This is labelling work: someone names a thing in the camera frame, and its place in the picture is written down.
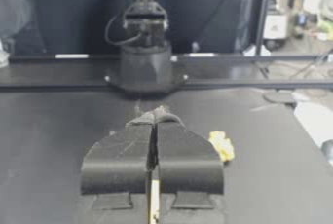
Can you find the white flat sheet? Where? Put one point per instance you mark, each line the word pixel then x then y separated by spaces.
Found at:
pixel 316 120

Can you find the white box device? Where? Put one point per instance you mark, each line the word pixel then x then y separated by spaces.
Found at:
pixel 276 26

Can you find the white tape label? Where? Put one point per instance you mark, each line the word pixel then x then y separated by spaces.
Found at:
pixel 71 56
pixel 201 55

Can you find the toy chicken wing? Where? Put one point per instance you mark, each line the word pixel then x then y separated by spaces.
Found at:
pixel 222 148

